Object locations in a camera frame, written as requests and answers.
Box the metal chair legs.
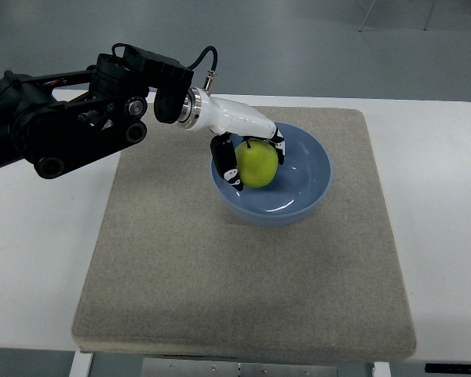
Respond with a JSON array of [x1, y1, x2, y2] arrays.
[[356, 0, 438, 33]]

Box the blue bowl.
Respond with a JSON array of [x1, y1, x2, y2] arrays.
[[210, 122, 333, 226]]

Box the black cable with connector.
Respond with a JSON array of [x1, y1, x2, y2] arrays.
[[188, 46, 219, 93]]

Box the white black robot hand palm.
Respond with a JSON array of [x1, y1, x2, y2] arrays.
[[178, 87, 285, 146]]

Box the white table frame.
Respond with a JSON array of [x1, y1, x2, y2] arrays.
[[68, 347, 393, 377]]

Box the green pear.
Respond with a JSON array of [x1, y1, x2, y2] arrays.
[[235, 140, 278, 189]]

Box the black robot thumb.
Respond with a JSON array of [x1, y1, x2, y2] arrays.
[[210, 133, 244, 192]]

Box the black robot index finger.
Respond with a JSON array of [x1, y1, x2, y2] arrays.
[[272, 135, 286, 165]]

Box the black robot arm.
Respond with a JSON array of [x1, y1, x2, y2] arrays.
[[0, 44, 285, 190]]

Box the grey felt mat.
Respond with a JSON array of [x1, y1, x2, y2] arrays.
[[71, 107, 417, 364]]

